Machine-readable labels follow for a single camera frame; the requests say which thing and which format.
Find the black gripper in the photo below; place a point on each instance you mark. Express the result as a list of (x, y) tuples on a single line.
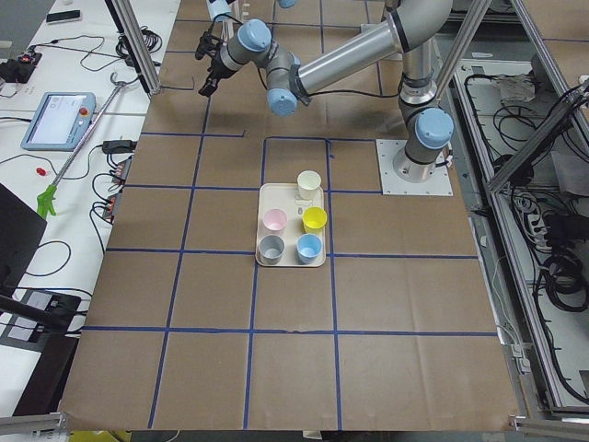
[(216, 70)]

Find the cream white cup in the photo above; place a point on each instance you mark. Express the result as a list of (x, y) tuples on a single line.
[(308, 183)]

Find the light blue cup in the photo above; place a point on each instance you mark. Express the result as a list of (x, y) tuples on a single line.
[(219, 10), (308, 248)]

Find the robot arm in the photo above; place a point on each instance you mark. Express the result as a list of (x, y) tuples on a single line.
[(286, 3), (407, 29)]

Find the pink cup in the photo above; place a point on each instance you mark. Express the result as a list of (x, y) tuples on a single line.
[(275, 221)]

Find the yellow cup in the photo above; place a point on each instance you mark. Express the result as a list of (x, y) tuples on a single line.
[(314, 220)]

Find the grey cup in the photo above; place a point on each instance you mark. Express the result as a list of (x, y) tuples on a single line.
[(270, 250)]

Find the black power adapter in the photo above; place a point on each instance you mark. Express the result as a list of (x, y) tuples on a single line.
[(118, 146)]

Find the cream plastic tray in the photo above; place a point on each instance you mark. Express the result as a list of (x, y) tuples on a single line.
[(285, 196)]

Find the blue teach pendant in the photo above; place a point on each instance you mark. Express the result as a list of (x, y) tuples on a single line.
[(60, 121)]

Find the black smartphone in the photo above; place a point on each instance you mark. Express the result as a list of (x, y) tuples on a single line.
[(63, 16)]

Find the black monitor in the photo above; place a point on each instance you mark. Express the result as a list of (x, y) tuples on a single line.
[(21, 231)]

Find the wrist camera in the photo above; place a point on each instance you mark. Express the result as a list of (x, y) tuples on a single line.
[(207, 46)]

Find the white wire cup rack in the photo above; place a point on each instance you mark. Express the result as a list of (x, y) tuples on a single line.
[(232, 14)]

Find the aluminium frame post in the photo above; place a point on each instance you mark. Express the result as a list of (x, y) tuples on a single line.
[(128, 28)]

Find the green handled reacher grabber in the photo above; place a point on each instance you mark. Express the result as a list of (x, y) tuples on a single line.
[(45, 199)]

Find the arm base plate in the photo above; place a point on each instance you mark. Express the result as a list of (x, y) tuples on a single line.
[(402, 177)]

